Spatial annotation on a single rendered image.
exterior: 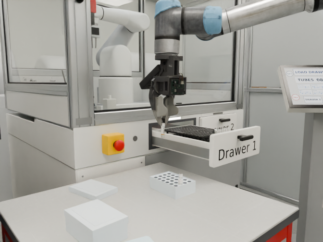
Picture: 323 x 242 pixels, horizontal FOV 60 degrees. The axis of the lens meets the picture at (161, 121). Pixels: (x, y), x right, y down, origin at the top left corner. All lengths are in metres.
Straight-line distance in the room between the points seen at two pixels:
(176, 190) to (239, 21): 0.55
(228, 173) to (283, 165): 1.29
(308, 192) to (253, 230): 1.24
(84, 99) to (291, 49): 2.13
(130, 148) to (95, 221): 0.54
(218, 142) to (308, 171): 1.03
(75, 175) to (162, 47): 0.53
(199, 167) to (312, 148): 0.73
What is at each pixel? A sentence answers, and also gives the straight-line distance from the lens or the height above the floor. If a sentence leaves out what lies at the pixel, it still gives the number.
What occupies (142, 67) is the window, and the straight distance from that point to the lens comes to 1.15.
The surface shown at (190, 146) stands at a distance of 1.02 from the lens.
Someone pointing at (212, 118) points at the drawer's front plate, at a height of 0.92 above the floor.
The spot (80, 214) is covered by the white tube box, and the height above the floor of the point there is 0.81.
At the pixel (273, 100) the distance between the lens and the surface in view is 2.84.
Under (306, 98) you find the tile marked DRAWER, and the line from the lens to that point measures 1.73.
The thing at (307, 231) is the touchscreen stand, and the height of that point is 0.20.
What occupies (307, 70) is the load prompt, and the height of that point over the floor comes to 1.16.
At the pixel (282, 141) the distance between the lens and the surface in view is 2.83.
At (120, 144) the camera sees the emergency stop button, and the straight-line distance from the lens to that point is 1.00.
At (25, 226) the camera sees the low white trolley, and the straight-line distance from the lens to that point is 0.78.
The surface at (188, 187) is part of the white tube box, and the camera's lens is 0.87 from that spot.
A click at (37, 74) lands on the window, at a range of 1.35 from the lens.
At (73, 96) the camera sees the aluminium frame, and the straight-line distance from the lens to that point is 0.98.
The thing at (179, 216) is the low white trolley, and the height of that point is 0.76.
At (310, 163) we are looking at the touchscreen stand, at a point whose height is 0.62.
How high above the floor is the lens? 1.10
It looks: 8 degrees down
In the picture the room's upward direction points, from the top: straight up
